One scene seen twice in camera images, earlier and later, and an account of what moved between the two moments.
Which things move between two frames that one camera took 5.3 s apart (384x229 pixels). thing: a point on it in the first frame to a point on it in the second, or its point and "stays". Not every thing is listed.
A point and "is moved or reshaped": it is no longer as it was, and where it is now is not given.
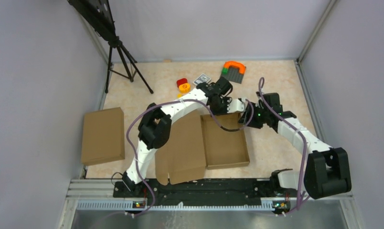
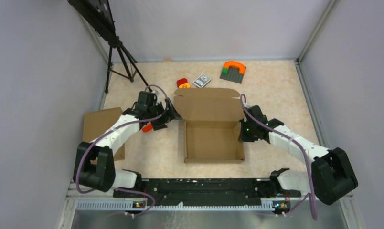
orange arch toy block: x=242 y=67 stays
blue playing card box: x=202 y=78 stays
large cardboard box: x=197 y=143 is moved or reshaped
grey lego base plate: x=234 y=74 stays
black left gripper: x=226 y=101 to x=170 y=114
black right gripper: x=245 y=118 to x=243 y=137
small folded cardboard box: x=103 y=138 stays
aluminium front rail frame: x=91 y=203 stays
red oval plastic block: x=181 y=81 stays
